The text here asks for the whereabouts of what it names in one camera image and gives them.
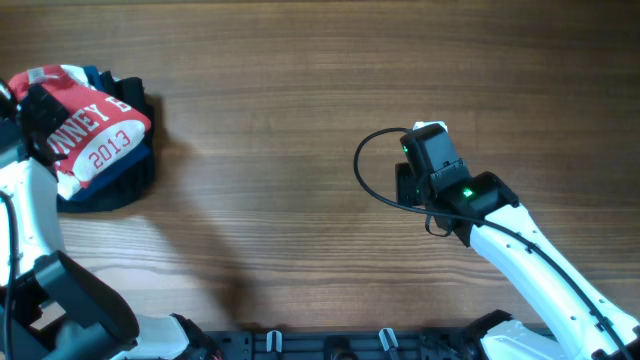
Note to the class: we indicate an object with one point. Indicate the blue folded garment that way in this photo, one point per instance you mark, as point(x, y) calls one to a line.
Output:
point(104, 82)

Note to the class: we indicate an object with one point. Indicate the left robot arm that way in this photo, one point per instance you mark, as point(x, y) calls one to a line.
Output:
point(52, 307)

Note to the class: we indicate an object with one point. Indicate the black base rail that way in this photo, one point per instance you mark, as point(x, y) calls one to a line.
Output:
point(383, 344)

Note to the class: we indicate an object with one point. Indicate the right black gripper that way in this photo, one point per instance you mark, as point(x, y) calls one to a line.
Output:
point(403, 177)

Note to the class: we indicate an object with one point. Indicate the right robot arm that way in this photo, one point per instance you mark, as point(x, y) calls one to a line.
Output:
point(487, 217)

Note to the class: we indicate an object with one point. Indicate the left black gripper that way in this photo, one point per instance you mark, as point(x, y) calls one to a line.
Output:
point(41, 107)

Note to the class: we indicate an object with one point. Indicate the red t-shirt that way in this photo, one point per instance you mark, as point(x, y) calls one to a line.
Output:
point(100, 132)

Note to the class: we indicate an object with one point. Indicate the black folded garment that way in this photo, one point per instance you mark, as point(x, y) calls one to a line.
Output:
point(137, 179)

